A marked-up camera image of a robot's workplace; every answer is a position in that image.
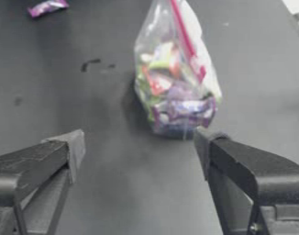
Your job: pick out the clear bag with pink zip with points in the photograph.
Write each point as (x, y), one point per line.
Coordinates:
(177, 91)

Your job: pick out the purple candy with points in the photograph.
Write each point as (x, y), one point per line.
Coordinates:
(47, 7)

